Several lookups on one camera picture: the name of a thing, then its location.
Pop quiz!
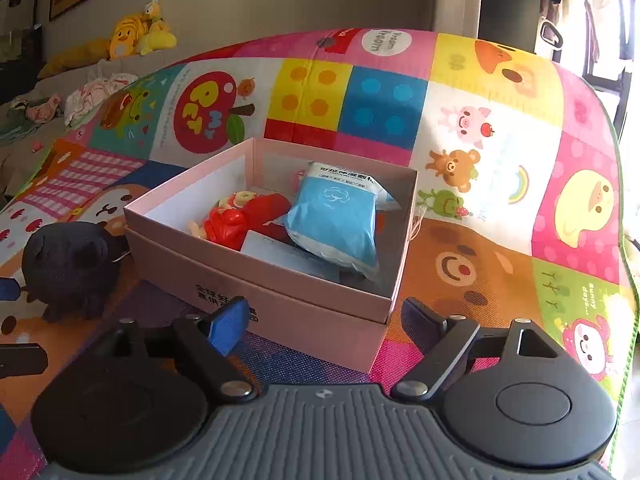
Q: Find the black plush bear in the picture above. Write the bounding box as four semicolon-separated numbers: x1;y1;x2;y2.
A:
22;221;129;323

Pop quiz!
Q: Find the red hooded doll figure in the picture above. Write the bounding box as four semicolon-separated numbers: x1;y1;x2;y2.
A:
188;191;292;250

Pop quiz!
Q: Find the blue wet wipes pack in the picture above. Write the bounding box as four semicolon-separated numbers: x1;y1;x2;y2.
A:
284;162;400;281

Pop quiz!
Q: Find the grey sofa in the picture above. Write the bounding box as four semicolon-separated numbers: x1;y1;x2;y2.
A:
0;34;281;196

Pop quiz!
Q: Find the pink cardboard box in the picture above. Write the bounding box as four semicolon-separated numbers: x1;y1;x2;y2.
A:
125;139;418;373

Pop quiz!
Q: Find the colourful cartoon play mat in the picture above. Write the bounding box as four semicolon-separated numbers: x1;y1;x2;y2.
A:
1;28;639;479

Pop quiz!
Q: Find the white pink crumpled cloth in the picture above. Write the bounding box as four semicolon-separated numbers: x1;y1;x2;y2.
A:
64;73;139;128

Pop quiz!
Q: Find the yellow tiger plush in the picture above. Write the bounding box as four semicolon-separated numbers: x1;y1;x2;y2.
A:
37;15;146;79

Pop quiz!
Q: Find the yellow duck plush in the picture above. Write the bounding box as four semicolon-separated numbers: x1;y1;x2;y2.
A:
137;0;177;56

